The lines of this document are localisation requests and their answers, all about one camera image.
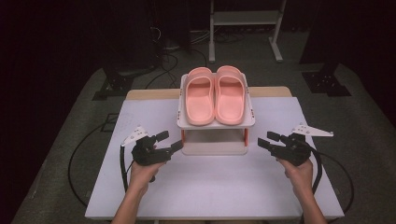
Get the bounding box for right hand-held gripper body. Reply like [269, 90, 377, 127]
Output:
[270, 123, 334, 167]

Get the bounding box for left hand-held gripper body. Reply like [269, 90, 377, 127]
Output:
[120, 125, 176, 166]

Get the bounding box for white shoe rack orange legs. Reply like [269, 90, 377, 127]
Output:
[177, 73, 256, 157]

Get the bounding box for pink rubber slipper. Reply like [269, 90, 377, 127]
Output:
[185, 66, 217, 127]
[214, 64, 247, 126]

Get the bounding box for person's left hand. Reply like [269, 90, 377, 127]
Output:
[128, 160, 166, 195]

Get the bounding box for person's right hand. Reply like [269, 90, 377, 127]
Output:
[276, 158, 314, 194]

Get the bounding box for black stand base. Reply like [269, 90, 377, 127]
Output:
[92, 60, 135, 102]
[301, 60, 353, 98]

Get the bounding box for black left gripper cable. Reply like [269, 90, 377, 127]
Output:
[67, 124, 135, 209]

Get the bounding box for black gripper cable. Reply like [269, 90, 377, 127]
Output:
[300, 143, 355, 218]
[67, 124, 135, 209]

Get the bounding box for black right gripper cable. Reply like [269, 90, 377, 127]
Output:
[300, 143, 355, 218]

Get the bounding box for black floor cables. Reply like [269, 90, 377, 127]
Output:
[143, 26, 209, 91]

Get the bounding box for white metal stand frame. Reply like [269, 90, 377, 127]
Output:
[208, 0, 288, 63]

